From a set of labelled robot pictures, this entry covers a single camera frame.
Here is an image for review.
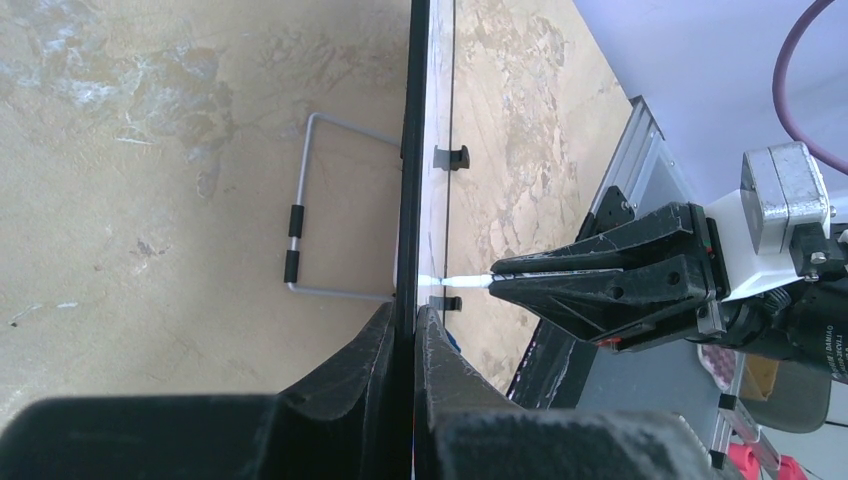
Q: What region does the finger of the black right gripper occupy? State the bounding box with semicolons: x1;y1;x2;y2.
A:
490;254;713;342
491;202;706;275

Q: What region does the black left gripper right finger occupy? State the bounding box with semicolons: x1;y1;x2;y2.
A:
413;306;723;479

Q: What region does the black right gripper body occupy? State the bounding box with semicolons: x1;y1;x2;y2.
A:
590;202;723;348

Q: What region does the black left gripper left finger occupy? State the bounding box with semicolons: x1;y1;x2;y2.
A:
1;303;397;479

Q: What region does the white whiteboard marker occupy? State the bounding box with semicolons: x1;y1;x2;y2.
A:
417;269;622;289

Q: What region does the white whiteboard with black frame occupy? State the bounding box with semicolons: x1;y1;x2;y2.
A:
393;0;472;319

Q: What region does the blue marker cap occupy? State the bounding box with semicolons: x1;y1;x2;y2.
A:
445;330;461;353

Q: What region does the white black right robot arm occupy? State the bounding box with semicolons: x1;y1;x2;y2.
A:
488;202;847;382

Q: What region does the aluminium frame rail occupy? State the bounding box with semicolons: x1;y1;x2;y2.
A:
589;96;694;231

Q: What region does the grey wire whiteboard stand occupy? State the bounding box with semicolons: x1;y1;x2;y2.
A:
283;112;402;303

